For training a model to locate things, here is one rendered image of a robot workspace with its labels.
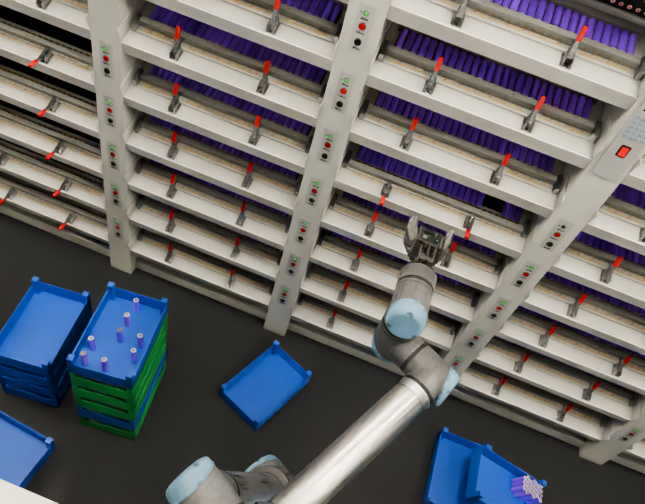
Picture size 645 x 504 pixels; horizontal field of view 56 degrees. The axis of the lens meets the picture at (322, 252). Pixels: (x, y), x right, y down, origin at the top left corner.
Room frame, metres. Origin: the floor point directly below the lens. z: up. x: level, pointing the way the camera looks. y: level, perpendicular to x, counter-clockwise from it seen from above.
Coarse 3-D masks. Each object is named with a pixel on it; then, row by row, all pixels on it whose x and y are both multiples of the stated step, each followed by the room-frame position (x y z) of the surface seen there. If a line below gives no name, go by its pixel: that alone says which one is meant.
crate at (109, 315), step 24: (96, 312) 0.95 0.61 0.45; (120, 312) 1.00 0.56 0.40; (144, 312) 1.03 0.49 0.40; (96, 336) 0.89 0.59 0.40; (144, 336) 0.95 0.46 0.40; (72, 360) 0.76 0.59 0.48; (96, 360) 0.82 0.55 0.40; (120, 360) 0.84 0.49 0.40; (144, 360) 0.86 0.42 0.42; (120, 384) 0.76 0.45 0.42
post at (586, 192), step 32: (640, 96) 1.33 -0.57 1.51; (608, 128) 1.37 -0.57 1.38; (576, 192) 1.33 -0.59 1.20; (608, 192) 1.32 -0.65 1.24; (544, 224) 1.33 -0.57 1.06; (576, 224) 1.32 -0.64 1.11; (544, 256) 1.32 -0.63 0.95; (512, 288) 1.33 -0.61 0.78; (480, 320) 1.33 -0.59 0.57; (448, 352) 1.33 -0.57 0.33
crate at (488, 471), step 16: (480, 448) 1.10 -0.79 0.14; (480, 464) 1.06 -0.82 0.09; (496, 464) 1.10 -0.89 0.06; (512, 464) 1.10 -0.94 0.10; (480, 480) 1.00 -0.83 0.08; (496, 480) 1.04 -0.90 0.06; (544, 480) 1.09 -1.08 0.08; (480, 496) 0.91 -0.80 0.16; (496, 496) 0.98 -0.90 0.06; (512, 496) 1.01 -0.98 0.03
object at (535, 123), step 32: (384, 32) 1.45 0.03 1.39; (416, 32) 1.52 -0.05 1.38; (384, 64) 1.41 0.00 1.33; (416, 64) 1.43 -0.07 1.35; (448, 64) 1.45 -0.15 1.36; (480, 64) 1.50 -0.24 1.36; (416, 96) 1.36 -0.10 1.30; (448, 96) 1.38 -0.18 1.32; (480, 96) 1.41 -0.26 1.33; (512, 96) 1.41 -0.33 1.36; (544, 96) 1.38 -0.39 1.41; (576, 96) 1.48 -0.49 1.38; (480, 128) 1.36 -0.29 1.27; (512, 128) 1.35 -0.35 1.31; (544, 128) 1.37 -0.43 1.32; (576, 128) 1.40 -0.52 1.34; (576, 160) 1.34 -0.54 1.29
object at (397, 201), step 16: (352, 144) 1.50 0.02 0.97; (336, 176) 1.38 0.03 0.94; (352, 176) 1.40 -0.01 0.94; (352, 192) 1.38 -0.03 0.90; (368, 192) 1.36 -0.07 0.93; (400, 192) 1.40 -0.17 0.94; (400, 208) 1.36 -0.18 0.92; (416, 208) 1.36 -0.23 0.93; (432, 208) 1.38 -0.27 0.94; (480, 208) 1.43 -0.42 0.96; (432, 224) 1.36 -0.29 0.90; (448, 224) 1.34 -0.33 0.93; (480, 224) 1.38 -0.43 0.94; (528, 224) 1.40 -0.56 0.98; (480, 240) 1.34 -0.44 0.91; (496, 240) 1.34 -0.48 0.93; (512, 240) 1.36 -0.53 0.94; (528, 240) 1.35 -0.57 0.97; (512, 256) 1.34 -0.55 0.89
